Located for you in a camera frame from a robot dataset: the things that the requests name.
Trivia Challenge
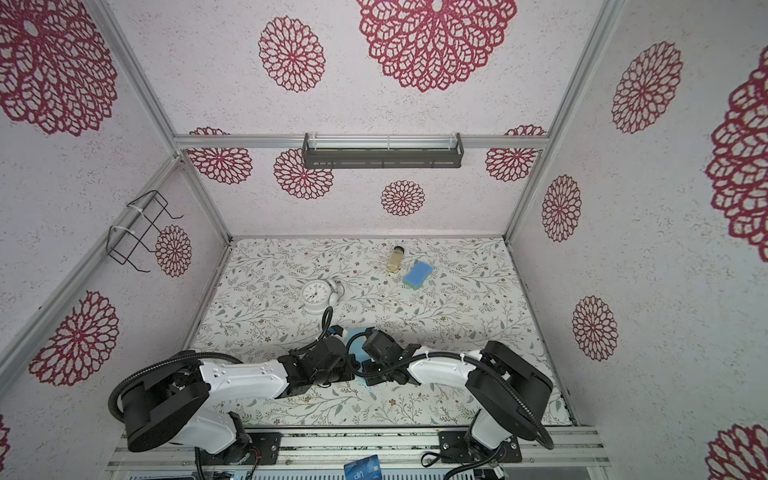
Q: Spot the light blue paper sheet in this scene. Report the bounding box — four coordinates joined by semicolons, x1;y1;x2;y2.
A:
345;328;371;371

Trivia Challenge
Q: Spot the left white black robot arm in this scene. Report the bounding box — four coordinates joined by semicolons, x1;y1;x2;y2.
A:
108;336;356;463

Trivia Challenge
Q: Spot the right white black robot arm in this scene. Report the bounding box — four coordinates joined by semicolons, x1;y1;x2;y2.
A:
347;329;554;451

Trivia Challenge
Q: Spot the white alarm clock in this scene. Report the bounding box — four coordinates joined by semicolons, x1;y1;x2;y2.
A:
300;279;345;314

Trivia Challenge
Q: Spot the blue green sponge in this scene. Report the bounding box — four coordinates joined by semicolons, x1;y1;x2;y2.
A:
403;261;433;290

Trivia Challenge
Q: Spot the small yellow liquid jar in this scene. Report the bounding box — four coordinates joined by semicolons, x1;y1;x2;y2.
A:
386;245;405;273

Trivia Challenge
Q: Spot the blue card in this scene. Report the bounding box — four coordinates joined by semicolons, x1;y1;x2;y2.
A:
343;455;383;480

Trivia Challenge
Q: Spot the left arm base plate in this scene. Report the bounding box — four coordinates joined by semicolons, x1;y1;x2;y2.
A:
195;432;282;466

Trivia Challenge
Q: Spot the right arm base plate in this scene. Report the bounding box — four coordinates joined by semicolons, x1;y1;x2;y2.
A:
438;430;522;464

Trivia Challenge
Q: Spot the black wall shelf rack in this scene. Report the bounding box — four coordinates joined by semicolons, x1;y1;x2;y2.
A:
301;134;465;170

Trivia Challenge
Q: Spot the black wire wall basket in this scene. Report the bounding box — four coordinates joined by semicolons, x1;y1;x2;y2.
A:
105;189;182;273

